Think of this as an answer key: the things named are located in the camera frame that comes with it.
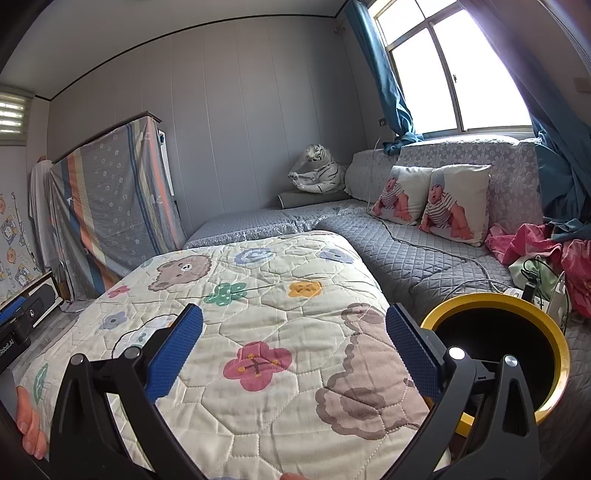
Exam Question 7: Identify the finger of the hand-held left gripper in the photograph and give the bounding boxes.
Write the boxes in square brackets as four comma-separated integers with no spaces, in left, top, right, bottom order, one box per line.
[0,282,64,329]

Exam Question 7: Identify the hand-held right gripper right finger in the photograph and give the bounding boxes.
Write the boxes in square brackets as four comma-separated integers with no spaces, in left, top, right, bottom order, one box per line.
[386,303,541,480]

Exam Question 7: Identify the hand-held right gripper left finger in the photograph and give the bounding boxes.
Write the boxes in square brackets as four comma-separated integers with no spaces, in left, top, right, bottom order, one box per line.
[50,303,204,480]

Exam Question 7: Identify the yellow rimmed black bin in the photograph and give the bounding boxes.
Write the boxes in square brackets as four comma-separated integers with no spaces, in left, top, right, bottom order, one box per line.
[419,293,572,440]

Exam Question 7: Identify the white tv cabinet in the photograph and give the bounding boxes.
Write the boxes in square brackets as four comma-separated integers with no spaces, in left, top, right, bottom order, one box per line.
[39,271,66,308]

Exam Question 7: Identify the grey quilted bed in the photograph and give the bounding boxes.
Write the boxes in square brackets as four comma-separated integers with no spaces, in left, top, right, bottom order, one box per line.
[184,198,591,462]

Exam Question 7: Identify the white hanging cloth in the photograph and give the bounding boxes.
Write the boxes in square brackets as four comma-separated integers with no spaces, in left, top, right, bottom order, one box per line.
[29,158,62,278]

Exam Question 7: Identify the cartoon bear quilt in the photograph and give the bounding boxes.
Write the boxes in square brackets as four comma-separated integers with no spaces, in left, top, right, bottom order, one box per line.
[9,231,437,480]

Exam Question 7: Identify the pink clothes pile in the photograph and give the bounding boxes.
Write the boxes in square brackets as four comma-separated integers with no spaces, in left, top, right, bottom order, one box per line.
[486,223,591,320]

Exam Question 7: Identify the striped cloth covered wardrobe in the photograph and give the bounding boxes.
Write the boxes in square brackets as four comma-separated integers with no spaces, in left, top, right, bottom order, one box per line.
[47,111,186,302]

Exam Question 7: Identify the baby print pillow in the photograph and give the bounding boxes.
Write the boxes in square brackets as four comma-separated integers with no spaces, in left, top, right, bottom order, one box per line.
[368,165,435,227]
[418,165,493,248]

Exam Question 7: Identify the white power strip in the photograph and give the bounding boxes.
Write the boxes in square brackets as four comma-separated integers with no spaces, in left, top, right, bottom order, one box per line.
[500,271,574,334]

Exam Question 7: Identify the green cloth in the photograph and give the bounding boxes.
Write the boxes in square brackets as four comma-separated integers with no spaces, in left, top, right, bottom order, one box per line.
[509,257,563,292]

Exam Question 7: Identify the grey pillow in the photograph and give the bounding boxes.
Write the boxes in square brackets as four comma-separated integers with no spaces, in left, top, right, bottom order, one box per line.
[276,191,352,209]

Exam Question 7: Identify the small window blind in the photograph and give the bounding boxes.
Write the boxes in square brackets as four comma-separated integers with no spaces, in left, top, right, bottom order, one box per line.
[0,84,36,147]

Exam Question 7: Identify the grey floral sofa back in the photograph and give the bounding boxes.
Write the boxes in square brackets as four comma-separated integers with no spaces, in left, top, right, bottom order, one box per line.
[345,135,542,241]

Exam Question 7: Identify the tiger plush in plastic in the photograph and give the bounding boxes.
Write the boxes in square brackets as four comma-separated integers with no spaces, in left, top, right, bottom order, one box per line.
[288,143,348,195]

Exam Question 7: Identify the blue hanging curtain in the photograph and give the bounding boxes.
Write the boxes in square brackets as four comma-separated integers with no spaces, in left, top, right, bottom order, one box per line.
[461,0,591,243]

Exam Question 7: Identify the blue tied curtain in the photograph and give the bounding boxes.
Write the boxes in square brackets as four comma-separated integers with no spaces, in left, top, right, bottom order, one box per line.
[345,0,424,156]

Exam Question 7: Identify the large window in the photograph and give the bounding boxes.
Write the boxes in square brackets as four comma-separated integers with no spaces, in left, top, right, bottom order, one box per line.
[373,0,535,136]

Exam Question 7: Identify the cartoon wall poster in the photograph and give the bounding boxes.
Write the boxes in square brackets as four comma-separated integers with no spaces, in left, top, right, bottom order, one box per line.
[0,191,38,302]

